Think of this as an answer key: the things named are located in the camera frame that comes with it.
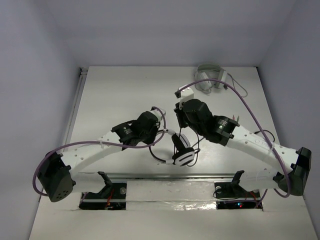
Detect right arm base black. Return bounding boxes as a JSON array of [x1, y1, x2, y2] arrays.
[[212, 170, 263, 210]]

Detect black headphone cable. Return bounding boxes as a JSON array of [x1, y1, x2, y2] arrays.
[[172, 124, 276, 161]]

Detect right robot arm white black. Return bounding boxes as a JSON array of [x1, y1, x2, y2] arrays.
[[174, 99, 312, 197]]

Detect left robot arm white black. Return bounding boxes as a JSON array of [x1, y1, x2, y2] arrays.
[[32, 107, 166, 203]]

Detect grey white headphones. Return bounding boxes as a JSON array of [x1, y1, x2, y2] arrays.
[[194, 62, 228, 94]]

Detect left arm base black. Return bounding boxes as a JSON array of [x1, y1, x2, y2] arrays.
[[79, 171, 127, 211]]

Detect grey headphone cable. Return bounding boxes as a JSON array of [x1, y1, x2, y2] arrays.
[[224, 72, 249, 98]]

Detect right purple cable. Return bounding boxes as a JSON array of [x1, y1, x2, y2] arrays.
[[181, 78, 292, 198]]

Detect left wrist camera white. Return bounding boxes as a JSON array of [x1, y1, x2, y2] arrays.
[[150, 106, 166, 122]]

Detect metal rail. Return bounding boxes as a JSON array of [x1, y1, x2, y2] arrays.
[[74, 172, 251, 181]]

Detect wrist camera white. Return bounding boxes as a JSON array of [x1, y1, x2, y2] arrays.
[[150, 106, 166, 122], [174, 85, 194, 103]]

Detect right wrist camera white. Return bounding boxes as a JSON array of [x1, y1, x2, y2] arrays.
[[174, 85, 194, 103]]

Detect black white headphones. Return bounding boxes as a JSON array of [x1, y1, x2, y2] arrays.
[[148, 129, 196, 167]]

